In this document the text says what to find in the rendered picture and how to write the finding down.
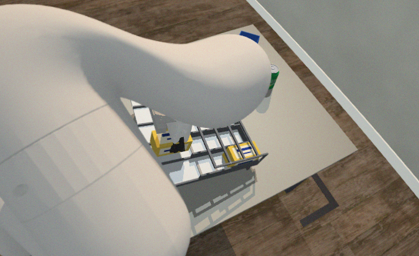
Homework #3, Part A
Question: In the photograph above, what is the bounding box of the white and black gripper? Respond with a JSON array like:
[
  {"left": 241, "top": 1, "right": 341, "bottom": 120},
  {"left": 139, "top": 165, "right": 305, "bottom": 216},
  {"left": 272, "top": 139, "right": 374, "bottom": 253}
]
[{"left": 166, "top": 121, "right": 192, "bottom": 153}]

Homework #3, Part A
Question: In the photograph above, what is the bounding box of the yellow butter carton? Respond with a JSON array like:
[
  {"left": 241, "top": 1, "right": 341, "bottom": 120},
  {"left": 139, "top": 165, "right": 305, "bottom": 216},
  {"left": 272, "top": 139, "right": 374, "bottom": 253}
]
[
  {"left": 150, "top": 129, "right": 193, "bottom": 157},
  {"left": 222, "top": 141, "right": 261, "bottom": 167}
]

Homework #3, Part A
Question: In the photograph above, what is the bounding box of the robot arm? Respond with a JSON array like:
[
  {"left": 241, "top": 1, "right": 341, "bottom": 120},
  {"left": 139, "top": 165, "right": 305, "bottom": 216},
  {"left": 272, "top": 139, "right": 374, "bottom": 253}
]
[{"left": 0, "top": 4, "right": 271, "bottom": 256}]

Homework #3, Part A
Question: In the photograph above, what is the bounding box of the blue open bin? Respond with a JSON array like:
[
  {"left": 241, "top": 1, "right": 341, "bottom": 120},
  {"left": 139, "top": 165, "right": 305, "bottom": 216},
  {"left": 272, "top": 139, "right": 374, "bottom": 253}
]
[{"left": 240, "top": 31, "right": 260, "bottom": 43}]

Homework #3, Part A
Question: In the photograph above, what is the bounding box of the green drink can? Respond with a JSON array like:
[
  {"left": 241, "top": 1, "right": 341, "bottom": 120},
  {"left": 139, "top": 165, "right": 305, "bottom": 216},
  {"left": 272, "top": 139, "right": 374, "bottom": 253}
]
[{"left": 269, "top": 64, "right": 279, "bottom": 89}]

